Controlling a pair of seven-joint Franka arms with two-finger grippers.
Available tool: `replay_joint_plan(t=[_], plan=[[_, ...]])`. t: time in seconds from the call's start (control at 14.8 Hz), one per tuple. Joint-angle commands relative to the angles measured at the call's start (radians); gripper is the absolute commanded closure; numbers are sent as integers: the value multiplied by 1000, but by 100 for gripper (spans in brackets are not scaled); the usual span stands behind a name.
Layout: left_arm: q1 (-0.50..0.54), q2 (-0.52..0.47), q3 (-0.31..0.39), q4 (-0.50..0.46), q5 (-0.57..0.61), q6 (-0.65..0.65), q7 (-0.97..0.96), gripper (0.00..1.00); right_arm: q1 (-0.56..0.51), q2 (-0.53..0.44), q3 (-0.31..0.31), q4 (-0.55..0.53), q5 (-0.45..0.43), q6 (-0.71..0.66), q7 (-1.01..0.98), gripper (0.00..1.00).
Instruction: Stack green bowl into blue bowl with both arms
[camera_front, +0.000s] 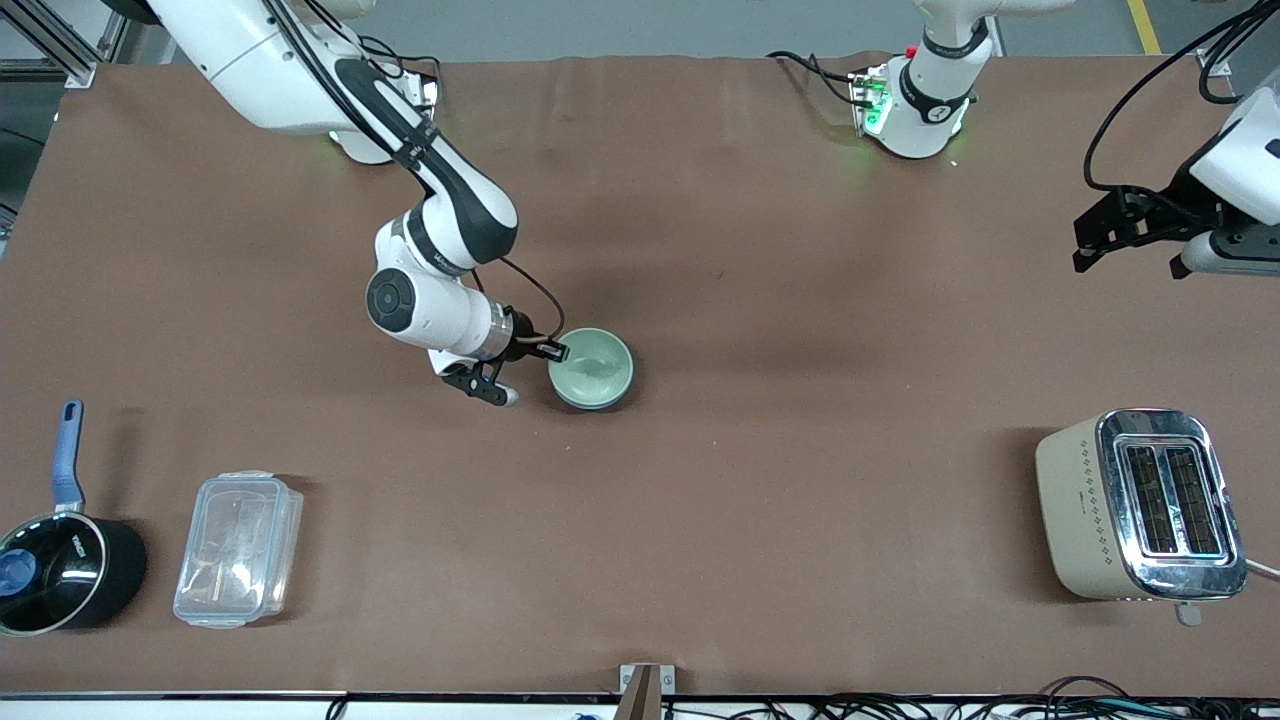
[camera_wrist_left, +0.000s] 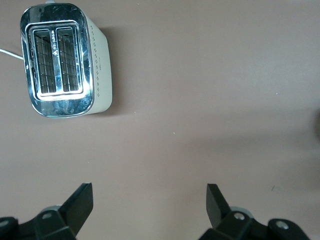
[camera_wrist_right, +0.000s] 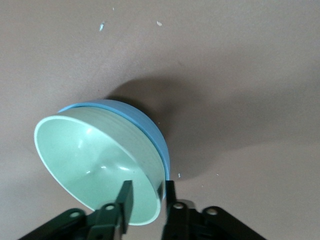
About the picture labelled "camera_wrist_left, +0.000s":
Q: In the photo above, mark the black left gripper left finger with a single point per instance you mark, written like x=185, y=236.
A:
x=72, y=210

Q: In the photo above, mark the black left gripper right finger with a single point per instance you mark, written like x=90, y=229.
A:
x=220, y=212

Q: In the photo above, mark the brown table mat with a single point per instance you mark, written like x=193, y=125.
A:
x=200, y=100

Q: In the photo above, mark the cream and chrome toaster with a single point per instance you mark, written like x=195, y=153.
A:
x=62, y=60

